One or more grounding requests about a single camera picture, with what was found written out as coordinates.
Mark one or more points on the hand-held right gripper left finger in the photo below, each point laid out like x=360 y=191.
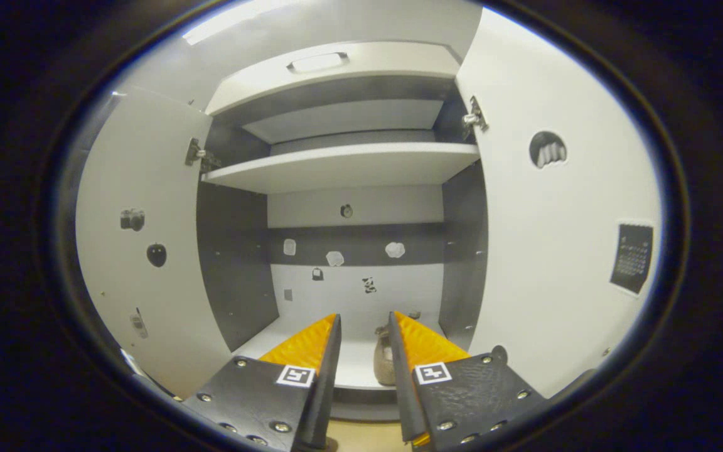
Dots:
x=324 y=383

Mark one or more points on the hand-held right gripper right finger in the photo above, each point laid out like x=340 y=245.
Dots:
x=402 y=389

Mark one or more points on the brown shoe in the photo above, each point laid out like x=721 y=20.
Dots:
x=385 y=361

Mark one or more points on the white shoe cabinet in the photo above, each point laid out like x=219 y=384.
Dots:
x=361 y=289

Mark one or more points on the white cabinet shelf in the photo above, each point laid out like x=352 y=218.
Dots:
x=361 y=358
x=336 y=166
x=349 y=119

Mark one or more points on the metal door hinge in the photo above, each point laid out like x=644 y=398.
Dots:
x=473 y=118
x=198 y=156

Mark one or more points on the white cabinet drawer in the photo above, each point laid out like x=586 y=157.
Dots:
x=386 y=63

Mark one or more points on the ceiling light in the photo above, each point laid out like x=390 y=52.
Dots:
x=230 y=19

